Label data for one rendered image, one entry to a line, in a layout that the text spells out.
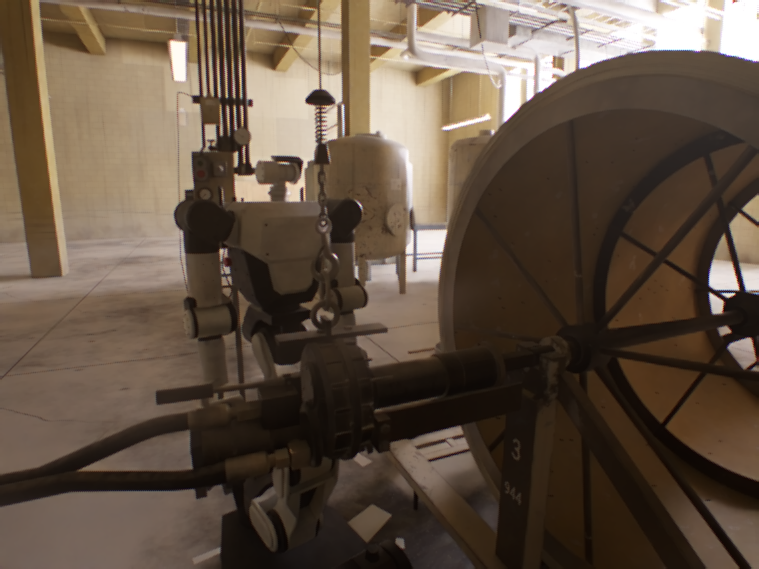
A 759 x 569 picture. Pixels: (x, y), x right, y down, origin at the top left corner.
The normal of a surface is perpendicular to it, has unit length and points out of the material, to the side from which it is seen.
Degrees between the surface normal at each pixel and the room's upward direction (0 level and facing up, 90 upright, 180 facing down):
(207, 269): 90
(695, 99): 90
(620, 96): 90
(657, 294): 80
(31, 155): 90
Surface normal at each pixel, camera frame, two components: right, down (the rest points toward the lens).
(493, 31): 0.40, 0.18
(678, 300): 0.39, -0.04
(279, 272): 0.61, 0.15
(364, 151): 0.11, 0.19
